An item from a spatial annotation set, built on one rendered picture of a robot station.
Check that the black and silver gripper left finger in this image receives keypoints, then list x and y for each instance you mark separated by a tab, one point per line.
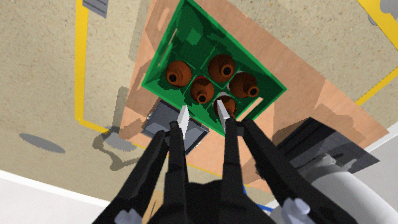
132	201

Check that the green plastic crate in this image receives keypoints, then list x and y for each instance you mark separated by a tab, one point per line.
197	33

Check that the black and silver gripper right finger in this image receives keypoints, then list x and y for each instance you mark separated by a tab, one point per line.
300	201

